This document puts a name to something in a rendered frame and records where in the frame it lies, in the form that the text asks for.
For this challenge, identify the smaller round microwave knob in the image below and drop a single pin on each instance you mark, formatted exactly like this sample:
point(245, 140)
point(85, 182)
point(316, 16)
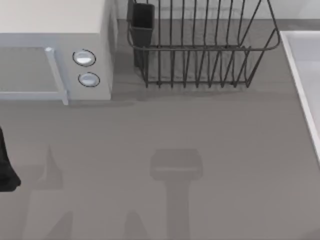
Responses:
point(88, 79)

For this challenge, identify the larger round microwave knob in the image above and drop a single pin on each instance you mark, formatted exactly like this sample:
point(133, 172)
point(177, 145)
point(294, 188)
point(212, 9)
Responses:
point(84, 57)

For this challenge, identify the black cutlery holder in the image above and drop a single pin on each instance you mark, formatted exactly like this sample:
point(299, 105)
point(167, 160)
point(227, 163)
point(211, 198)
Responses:
point(141, 22)

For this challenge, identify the microwave door with window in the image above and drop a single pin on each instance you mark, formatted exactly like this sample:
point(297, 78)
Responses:
point(27, 72)

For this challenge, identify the pale microwave oven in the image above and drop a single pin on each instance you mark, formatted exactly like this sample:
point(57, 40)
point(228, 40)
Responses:
point(50, 17)

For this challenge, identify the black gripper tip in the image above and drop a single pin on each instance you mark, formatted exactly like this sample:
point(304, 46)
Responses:
point(6, 172)

